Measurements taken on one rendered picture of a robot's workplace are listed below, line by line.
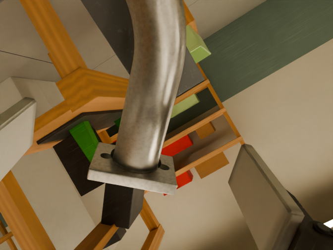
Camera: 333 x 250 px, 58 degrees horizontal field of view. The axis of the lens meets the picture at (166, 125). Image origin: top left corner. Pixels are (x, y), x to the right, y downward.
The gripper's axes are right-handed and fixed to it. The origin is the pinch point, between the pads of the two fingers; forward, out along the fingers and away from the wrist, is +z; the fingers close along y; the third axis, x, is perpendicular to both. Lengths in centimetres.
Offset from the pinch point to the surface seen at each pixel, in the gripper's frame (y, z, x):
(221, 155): 183, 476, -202
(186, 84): 2.6, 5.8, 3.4
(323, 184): 393, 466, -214
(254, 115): 242, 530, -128
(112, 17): -3.4, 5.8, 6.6
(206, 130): 147, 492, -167
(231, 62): 175, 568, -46
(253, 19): 196, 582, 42
